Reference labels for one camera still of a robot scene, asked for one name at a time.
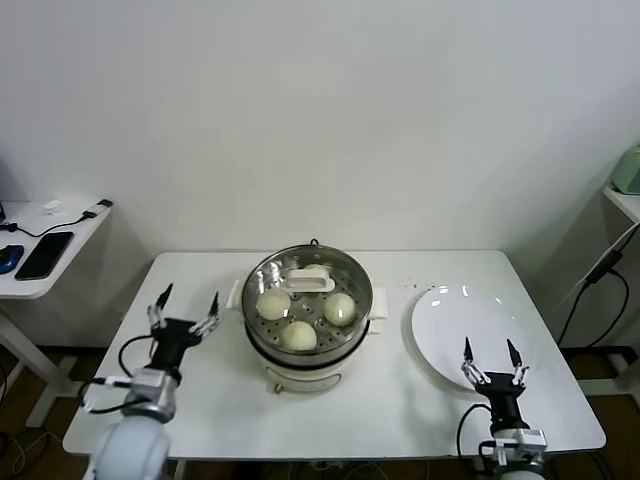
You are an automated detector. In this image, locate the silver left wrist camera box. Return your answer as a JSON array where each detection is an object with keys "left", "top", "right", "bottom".
[{"left": 127, "top": 367, "right": 181, "bottom": 424}]

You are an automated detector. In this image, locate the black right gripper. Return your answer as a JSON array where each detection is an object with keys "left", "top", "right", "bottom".
[{"left": 459, "top": 336, "right": 530, "bottom": 431}]

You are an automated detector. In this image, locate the black smartphone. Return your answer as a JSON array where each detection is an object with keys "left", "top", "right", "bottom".
[{"left": 14, "top": 230, "right": 75, "bottom": 281}]

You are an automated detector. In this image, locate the white table with appliance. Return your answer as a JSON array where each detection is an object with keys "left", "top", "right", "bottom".
[{"left": 579, "top": 183, "right": 640, "bottom": 397}]

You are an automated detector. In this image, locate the white side table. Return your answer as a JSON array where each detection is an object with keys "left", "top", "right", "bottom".
[{"left": 0, "top": 199, "right": 114, "bottom": 426}]

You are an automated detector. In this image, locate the black charger cable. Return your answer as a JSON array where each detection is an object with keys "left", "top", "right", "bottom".
[{"left": 0, "top": 198, "right": 114, "bottom": 239}]

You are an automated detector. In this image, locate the cream electric cooker pot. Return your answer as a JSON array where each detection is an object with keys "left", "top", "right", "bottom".
[{"left": 227, "top": 279, "right": 390, "bottom": 396}]

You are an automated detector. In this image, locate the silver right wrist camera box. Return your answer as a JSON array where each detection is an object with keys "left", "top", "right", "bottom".
[{"left": 492, "top": 427, "right": 549, "bottom": 464}]

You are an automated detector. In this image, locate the white round plate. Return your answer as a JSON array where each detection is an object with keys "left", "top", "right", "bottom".
[{"left": 410, "top": 284, "right": 539, "bottom": 394}]

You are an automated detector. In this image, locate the perforated steel steamer basket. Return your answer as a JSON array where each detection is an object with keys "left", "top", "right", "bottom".
[{"left": 240, "top": 243, "right": 375, "bottom": 356}]

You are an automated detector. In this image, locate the glass lid cream handle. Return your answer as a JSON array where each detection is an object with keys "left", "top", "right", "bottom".
[{"left": 241, "top": 244, "right": 375, "bottom": 354}]

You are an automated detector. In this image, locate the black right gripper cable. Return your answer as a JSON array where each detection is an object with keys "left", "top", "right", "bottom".
[{"left": 457, "top": 402, "right": 501, "bottom": 474}]

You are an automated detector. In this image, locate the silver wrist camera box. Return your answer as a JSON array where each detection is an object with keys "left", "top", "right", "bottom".
[
  {"left": 127, "top": 367, "right": 181, "bottom": 424},
  {"left": 492, "top": 427, "right": 549, "bottom": 464}
]

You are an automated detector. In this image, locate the blue computer mouse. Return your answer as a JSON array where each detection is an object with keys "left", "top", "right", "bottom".
[{"left": 0, "top": 243, "right": 25, "bottom": 274}]

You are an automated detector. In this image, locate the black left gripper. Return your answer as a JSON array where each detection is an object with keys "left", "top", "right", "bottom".
[{"left": 146, "top": 282, "right": 222, "bottom": 374}]

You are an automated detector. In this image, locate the black power adapter cable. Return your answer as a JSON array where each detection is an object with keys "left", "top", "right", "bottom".
[{"left": 557, "top": 248, "right": 632, "bottom": 347}]

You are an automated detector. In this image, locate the pale green appliance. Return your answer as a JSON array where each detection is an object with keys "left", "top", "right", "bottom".
[{"left": 610, "top": 143, "right": 640, "bottom": 195}]

